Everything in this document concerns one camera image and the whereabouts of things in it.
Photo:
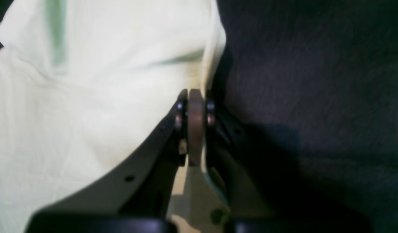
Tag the white right gripper fixed left finger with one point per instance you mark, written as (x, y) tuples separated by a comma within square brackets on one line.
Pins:
[(142, 184)]

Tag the black right gripper moving right finger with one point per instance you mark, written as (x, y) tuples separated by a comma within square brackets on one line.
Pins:
[(204, 199)]

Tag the black table cloth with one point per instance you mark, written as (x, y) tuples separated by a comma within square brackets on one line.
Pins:
[(320, 79)]

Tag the light green T-shirt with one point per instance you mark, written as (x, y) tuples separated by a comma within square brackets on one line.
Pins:
[(84, 82)]

